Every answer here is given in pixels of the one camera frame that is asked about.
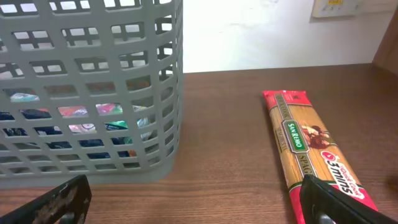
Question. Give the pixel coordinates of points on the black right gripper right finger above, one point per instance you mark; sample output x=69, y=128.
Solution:
x=322, y=203

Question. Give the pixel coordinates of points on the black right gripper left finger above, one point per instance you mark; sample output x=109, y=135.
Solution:
x=67, y=203

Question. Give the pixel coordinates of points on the red spaghetti packet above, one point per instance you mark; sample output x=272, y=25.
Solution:
x=305, y=146

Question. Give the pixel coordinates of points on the blue tissue multipack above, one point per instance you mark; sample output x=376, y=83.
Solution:
x=73, y=111

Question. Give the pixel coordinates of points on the grey plastic slotted basket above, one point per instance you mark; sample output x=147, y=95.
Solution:
x=84, y=53

